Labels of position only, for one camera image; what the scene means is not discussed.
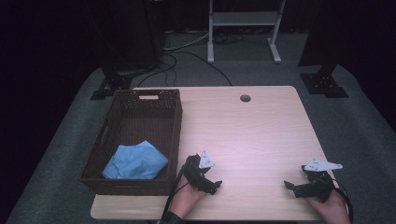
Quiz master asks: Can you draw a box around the person's left hand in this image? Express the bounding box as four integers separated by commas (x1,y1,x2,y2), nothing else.
169,178,207,218

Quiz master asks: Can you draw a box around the black metal stand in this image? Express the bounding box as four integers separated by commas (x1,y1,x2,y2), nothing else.
90,65,135,101
299,62,349,99

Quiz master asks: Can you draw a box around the left hand-held gripper cable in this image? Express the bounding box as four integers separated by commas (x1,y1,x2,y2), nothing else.
162,167,191,224

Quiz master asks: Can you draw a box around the brown wicker basket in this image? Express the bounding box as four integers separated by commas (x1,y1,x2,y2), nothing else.
78,89,184,197

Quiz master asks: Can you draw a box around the grey floor cable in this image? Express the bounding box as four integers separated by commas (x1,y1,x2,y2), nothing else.
162,31,210,52

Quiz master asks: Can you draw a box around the light blue shirt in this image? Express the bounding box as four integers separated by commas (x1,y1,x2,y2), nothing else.
101,139,170,180

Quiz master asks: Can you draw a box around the black cable bundle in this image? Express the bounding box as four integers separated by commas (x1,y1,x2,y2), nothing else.
213,32,246,45

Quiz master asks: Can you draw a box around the black floor cable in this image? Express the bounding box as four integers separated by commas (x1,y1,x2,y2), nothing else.
137,54,178,88
162,50,233,87

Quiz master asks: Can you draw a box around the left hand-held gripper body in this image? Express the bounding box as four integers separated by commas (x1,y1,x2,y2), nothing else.
183,150,216,192

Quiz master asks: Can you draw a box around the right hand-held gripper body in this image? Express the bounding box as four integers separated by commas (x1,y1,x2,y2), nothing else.
301,158,344,203

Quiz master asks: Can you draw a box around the right hand-held gripper cable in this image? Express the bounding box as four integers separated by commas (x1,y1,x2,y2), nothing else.
331,178,355,223

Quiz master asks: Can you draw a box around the person's right hand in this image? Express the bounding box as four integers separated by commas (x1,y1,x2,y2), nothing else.
306,190,352,224

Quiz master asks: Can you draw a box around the white metal stand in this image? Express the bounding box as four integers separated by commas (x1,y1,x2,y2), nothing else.
206,0,287,65

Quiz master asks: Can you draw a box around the hand-held gripper cable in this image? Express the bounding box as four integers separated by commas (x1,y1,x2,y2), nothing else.
331,178,355,223
162,167,191,224

